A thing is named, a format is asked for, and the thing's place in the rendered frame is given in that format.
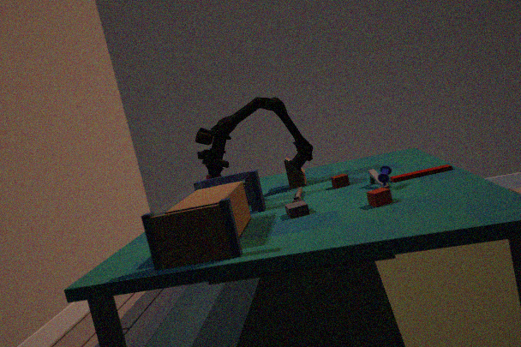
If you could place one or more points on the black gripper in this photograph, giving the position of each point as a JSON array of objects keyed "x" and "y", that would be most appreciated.
[{"x": 215, "y": 166}]

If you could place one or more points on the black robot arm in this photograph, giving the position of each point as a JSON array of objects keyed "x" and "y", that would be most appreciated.
[{"x": 226, "y": 125}]

